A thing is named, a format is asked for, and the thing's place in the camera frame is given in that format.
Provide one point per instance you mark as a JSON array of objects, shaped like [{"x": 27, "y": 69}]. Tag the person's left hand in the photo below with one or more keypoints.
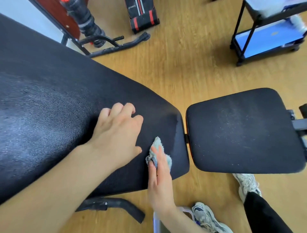
[{"x": 117, "y": 136}]

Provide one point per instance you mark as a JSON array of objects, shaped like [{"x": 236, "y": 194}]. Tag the person's right hand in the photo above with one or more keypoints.
[{"x": 160, "y": 184}]

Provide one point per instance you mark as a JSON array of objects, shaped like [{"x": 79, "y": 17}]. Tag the person's left little finger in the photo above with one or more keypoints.
[{"x": 104, "y": 113}]

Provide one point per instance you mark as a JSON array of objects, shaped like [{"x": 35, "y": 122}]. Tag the person's right thumb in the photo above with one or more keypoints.
[{"x": 151, "y": 176}]

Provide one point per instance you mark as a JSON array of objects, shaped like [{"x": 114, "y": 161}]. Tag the person's left thumb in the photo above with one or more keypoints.
[{"x": 135, "y": 150}]

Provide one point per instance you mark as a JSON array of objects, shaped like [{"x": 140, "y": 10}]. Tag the person's left middle finger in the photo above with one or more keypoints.
[{"x": 129, "y": 109}]

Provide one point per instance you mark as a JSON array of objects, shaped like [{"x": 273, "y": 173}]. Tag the light green cleaning cloth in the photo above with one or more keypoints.
[{"x": 157, "y": 147}]

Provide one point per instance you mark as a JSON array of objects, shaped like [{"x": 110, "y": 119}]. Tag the person's left forearm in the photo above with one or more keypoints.
[{"x": 55, "y": 192}]

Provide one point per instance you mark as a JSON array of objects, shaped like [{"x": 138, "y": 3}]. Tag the person's right forearm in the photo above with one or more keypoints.
[{"x": 177, "y": 222}]

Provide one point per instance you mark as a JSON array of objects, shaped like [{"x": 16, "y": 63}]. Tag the black bench backrest pad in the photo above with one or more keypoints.
[{"x": 60, "y": 100}]

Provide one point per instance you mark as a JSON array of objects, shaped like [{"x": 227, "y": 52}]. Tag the black tubular floor stand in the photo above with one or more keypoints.
[{"x": 117, "y": 45}]

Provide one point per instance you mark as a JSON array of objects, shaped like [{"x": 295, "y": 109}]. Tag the white sneaker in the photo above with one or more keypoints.
[
  {"x": 207, "y": 217},
  {"x": 247, "y": 184}
]

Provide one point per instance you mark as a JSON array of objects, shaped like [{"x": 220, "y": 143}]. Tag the black and red exercise machine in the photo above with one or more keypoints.
[{"x": 142, "y": 15}]

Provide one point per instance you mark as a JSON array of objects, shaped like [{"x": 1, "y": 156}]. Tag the black foam roller bar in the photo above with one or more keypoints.
[{"x": 84, "y": 19}]

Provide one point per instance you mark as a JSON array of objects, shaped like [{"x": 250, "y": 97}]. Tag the black bench seat pad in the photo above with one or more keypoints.
[{"x": 242, "y": 132}]

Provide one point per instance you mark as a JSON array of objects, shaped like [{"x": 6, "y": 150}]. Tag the black trouser leg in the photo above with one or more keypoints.
[{"x": 263, "y": 213}]

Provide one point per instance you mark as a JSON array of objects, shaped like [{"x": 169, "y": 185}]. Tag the black cart with blue shelves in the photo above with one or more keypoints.
[{"x": 263, "y": 38}]

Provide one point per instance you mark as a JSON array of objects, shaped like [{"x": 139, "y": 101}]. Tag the white item on cart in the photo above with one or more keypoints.
[{"x": 268, "y": 6}]

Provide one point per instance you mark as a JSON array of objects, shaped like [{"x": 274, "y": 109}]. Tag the red-brown board with black frame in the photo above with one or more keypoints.
[{"x": 57, "y": 14}]

